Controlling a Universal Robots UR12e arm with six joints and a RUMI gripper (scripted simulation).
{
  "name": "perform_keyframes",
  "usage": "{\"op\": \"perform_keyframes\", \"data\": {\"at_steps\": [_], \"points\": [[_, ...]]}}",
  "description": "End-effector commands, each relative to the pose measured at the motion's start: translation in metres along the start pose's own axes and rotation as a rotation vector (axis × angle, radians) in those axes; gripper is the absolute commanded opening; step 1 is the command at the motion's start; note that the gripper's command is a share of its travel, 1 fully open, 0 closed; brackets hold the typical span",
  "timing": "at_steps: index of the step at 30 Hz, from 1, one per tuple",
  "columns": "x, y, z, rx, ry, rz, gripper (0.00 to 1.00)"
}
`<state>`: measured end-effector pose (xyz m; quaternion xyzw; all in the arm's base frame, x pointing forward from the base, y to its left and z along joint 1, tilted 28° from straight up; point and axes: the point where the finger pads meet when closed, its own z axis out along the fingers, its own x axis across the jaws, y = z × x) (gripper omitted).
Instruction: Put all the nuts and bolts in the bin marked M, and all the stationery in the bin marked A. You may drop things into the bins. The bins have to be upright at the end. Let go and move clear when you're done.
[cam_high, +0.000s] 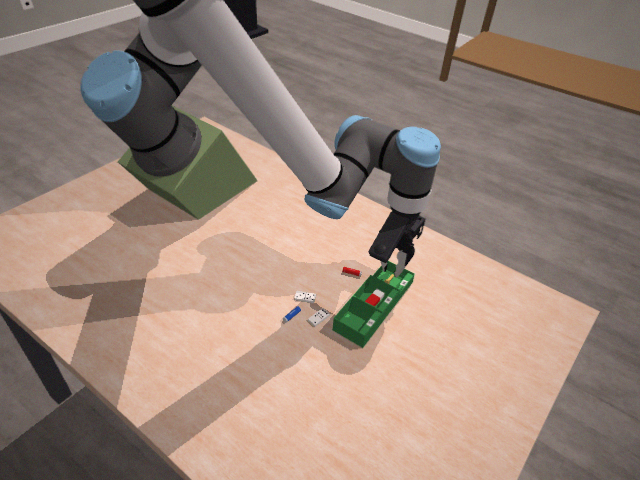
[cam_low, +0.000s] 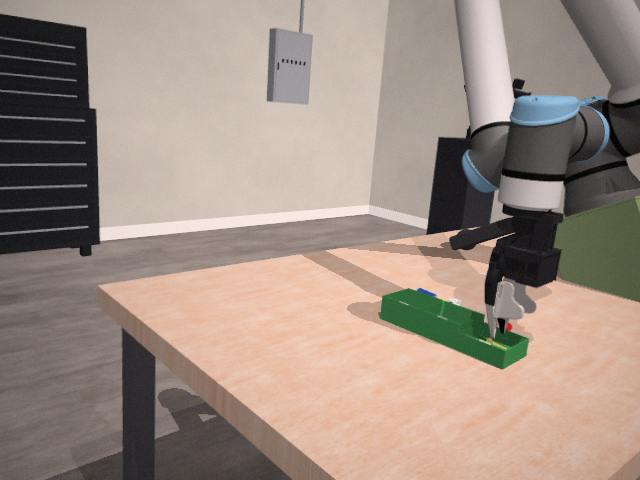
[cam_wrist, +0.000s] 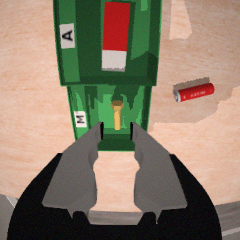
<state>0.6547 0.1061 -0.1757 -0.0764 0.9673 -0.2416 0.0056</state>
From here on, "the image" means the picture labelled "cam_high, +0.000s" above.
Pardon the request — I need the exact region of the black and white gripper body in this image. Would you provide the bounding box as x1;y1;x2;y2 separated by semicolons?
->
390;206;426;251

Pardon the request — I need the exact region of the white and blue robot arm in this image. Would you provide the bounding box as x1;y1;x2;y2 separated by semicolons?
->
81;0;441;219

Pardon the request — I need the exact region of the red and white eraser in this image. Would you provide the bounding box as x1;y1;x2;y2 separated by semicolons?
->
365;289;385;306

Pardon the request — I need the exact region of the blue battery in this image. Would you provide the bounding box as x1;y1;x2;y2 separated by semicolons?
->
283;307;301;323

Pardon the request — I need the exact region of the green three-compartment bin rack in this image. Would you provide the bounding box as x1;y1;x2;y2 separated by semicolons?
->
332;261;415;348

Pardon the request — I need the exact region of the red battery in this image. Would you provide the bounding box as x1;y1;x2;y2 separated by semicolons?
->
343;267;362;276

